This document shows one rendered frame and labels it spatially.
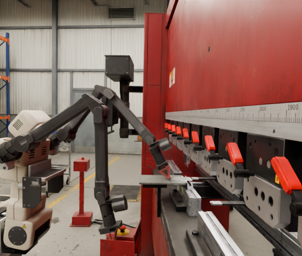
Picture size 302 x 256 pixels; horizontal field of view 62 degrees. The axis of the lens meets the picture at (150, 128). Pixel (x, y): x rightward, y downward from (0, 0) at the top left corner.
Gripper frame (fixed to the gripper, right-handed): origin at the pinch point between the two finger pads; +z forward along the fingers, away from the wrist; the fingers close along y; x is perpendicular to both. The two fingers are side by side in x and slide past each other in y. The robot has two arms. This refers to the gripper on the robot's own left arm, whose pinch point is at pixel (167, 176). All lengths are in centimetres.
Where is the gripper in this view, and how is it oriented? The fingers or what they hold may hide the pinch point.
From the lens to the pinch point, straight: 150.9
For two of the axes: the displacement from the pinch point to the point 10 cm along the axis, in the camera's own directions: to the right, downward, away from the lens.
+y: -0.4, -0.5, 10.0
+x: -8.9, 4.5, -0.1
